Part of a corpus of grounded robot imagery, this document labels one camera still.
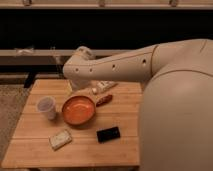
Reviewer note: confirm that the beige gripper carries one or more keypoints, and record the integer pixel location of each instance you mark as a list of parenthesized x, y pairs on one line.
[(79, 84)]

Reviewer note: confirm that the white sponge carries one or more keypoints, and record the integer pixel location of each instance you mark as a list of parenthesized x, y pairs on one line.
[(60, 139)]

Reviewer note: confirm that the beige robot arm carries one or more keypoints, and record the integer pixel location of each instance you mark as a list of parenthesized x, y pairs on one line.
[(176, 115)]

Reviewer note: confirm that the white remote control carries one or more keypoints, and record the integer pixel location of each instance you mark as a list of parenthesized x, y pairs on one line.
[(103, 86)]

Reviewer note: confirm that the orange bowl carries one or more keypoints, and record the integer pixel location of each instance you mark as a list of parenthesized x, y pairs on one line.
[(78, 110)]

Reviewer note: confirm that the brown red sausage toy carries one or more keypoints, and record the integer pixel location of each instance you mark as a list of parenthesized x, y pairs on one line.
[(104, 100)]

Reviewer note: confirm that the wooden table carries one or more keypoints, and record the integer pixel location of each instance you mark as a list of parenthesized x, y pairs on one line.
[(30, 147)]

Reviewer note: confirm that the black rectangular phone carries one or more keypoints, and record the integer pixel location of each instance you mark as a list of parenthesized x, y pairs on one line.
[(108, 134)]

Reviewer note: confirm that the grey metal rail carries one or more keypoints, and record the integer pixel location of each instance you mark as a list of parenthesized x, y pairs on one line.
[(34, 57)]

